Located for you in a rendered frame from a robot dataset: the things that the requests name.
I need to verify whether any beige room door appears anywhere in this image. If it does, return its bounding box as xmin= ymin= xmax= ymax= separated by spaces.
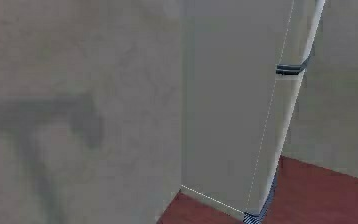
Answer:
xmin=180 ymin=0 xmax=327 ymax=221

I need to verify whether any black door handle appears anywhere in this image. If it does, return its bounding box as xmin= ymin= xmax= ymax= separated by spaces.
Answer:
xmin=275 ymin=57 xmax=311 ymax=76

